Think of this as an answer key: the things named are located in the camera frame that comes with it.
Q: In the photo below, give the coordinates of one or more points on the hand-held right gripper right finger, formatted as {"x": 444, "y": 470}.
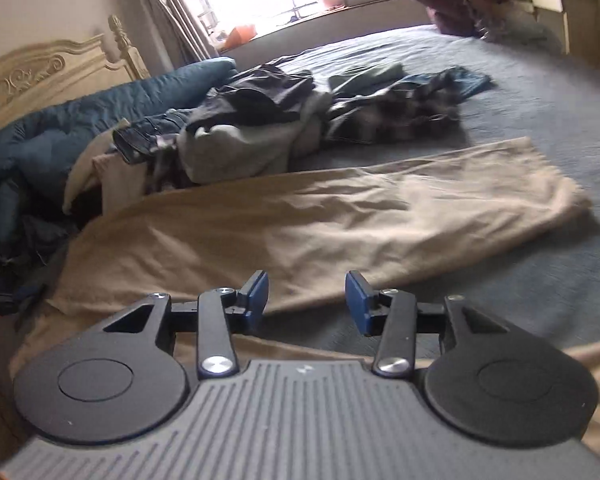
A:
{"x": 357, "y": 305}

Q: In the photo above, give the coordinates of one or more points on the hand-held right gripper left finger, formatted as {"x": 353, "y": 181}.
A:
{"x": 257, "y": 300}

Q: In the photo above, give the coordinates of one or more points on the beige pants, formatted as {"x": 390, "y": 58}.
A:
{"x": 280, "y": 225}

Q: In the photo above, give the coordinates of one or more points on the grey sweatshirt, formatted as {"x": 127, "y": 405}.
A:
{"x": 240, "y": 150}

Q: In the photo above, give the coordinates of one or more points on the plaid shirt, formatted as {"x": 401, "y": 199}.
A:
{"x": 390, "y": 115}

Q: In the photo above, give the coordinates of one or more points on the dark blue jeans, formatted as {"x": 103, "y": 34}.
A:
{"x": 140, "y": 135}

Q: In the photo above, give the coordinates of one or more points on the dark navy garment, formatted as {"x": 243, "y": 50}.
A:
{"x": 255, "y": 95}

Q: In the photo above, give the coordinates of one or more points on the cream garment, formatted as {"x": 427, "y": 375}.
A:
{"x": 82, "y": 170}

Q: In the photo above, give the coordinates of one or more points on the grey-green garment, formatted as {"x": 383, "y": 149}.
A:
{"x": 365, "y": 77}

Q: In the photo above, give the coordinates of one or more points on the blue quilt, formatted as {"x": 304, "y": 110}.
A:
{"x": 40, "y": 150}

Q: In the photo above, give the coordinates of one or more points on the orange item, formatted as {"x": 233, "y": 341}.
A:
{"x": 242, "y": 33}

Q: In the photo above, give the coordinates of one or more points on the curtain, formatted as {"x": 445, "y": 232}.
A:
{"x": 175, "y": 5}

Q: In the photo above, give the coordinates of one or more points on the cream carved headboard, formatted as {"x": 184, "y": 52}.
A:
{"x": 40, "y": 75}

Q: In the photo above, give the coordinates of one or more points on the white desk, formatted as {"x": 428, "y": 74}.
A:
{"x": 580, "y": 15}

